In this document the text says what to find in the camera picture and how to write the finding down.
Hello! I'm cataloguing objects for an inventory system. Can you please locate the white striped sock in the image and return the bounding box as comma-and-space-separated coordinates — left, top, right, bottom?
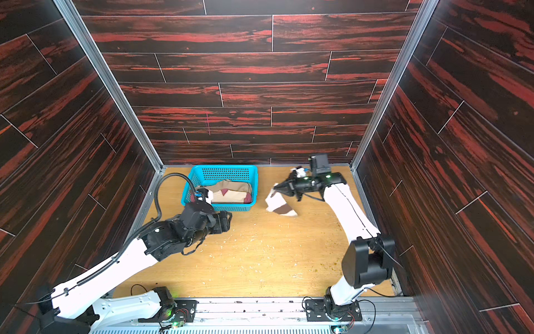
265, 183, 298, 217

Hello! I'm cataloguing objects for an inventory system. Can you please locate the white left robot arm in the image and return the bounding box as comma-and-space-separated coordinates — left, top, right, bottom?
38, 198, 232, 333

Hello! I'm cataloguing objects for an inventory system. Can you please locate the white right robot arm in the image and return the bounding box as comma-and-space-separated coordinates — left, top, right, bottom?
265, 154, 395, 316

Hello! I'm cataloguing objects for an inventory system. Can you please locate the teal plastic basket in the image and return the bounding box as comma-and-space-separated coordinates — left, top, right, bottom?
189, 165, 259, 212

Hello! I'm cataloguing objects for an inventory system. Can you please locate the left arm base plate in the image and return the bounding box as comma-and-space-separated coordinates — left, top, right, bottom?
138, 287, 198, 326

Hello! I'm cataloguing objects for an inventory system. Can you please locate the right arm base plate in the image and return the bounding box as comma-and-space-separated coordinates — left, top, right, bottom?
301, 296, 362, 322

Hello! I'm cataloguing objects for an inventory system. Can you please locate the aluminium corner frame right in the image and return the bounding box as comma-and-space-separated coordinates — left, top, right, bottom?
349, 0, 441, 293

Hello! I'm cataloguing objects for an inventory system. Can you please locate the aluminium corner frame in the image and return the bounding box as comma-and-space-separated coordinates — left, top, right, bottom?
54, 0, 165, 235
349, 0, 441, 293

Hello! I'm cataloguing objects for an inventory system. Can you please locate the aluminium corner frame left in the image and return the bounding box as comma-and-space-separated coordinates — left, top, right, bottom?
54, 0, 165, 235

